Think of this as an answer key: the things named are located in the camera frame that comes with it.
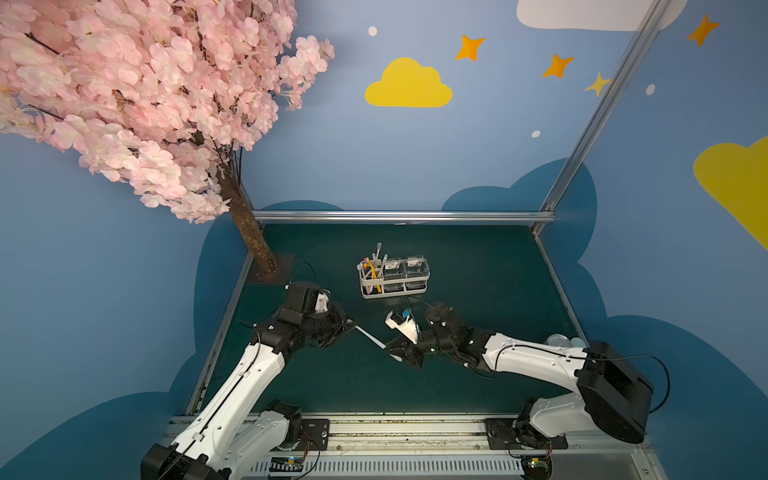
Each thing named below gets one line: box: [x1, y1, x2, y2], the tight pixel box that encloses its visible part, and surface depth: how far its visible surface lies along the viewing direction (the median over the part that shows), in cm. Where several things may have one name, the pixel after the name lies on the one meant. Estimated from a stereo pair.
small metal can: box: [546, 333, 574, 348], surface depth 88 cm
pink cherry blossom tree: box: [0, 0, 334, 277], surface depth 52 cm
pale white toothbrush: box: [354, 325, 403, 362], surface depth 78 cm
